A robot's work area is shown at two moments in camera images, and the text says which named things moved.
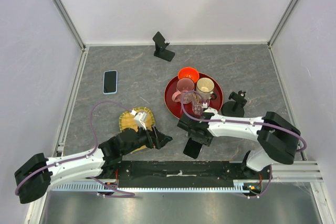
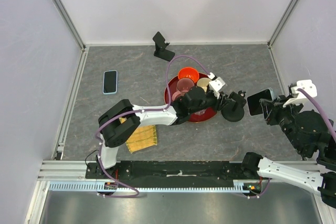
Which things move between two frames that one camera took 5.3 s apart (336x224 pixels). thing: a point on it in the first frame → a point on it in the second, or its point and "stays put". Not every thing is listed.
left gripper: (156, 139) → (220, 103)
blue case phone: (109, 82) stays put
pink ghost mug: (185, 87) stays put
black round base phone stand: (234, 108) stays put
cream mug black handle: (205, 86) stays put
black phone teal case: (192, 148) → (254, 106)
